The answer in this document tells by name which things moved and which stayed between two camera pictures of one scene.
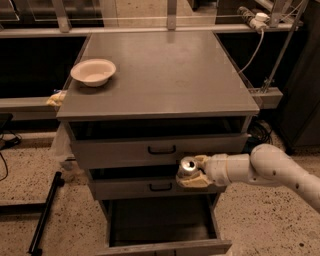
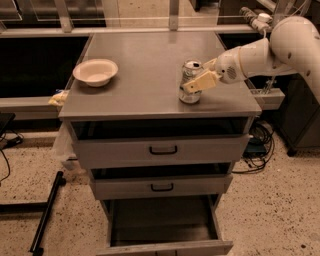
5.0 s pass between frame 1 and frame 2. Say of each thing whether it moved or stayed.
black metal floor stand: stayed
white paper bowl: stayed
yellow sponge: stayed
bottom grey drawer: stayed
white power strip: stayed
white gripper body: moved
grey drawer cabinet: stayed
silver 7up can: moved
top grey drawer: stayed
